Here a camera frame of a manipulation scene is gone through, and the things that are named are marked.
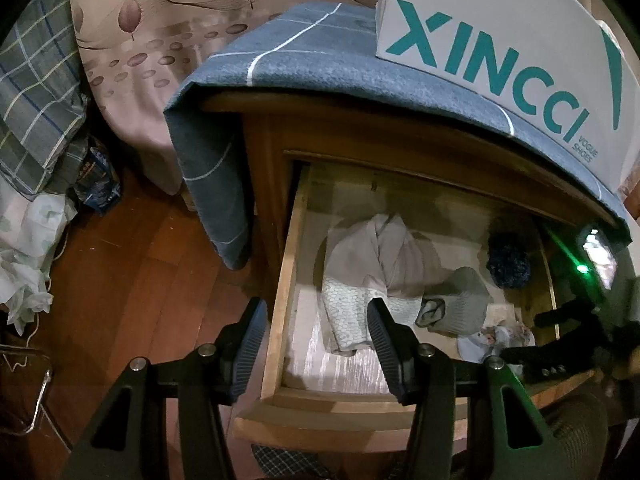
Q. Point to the grey plaid blanket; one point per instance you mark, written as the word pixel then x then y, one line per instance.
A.
pixel 40 110

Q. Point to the white shoe box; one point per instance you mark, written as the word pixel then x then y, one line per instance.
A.
pixel 500 10

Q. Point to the blue grid-lined cloth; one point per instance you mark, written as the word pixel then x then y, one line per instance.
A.
pixel 310 60

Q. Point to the blue plastic package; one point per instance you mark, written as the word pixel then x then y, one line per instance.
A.
pixel 97 180

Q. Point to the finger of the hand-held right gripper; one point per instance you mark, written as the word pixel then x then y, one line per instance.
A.
pixel 570 317
pixel 555 360

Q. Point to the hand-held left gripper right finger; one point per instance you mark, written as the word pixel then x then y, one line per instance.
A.
pixel 385 340

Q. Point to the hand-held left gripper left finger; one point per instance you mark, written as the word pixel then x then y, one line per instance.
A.
pixel 247 345

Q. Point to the leaf-print bed sheet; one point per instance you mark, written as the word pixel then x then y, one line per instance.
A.
pixel 150 35

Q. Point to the wooden nightstand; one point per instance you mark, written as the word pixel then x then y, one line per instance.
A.
pixel 262 185

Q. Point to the white floral cloth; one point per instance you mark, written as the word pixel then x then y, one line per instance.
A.
pixel 25 240

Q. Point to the plaid slipper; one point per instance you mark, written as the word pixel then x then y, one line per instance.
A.
pixel 285 462

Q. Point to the grey scale-patterned underwear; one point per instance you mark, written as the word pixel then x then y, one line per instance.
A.
pixel 395 260

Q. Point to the white drawer liner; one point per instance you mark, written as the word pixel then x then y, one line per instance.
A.
pixel 320 360

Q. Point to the wooden drawer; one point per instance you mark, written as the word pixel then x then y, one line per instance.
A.
pixel 290 285

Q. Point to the grey sock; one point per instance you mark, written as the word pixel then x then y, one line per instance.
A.
pixel 465 300

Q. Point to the person's olive trouser leg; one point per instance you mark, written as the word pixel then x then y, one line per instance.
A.
pixel 580 430

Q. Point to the dark blue lace underwear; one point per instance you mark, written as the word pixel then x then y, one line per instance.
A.
pixel 507 265

